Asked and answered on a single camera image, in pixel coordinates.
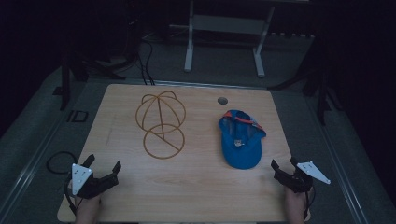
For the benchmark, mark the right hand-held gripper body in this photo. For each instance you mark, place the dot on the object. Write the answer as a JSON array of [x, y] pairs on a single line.
[[300, 179]]

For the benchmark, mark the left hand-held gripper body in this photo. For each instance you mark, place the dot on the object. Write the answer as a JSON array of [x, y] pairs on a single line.
[[93, 184]]

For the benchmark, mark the blue baseball cap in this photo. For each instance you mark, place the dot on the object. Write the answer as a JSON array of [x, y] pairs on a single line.
[[241, 140]]

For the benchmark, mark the person's left hand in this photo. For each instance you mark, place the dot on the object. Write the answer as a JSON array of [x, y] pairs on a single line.
[[87, 203]]

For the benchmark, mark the person's right hand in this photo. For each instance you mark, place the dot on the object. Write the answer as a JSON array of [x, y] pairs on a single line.
[[295, 205]]

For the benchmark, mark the black tripod stand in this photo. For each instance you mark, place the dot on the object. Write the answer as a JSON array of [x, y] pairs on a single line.
[[77, 68], [314, 77]]

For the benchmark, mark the white metal stand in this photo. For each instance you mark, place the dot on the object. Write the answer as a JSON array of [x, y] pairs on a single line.
[[229, 28]]

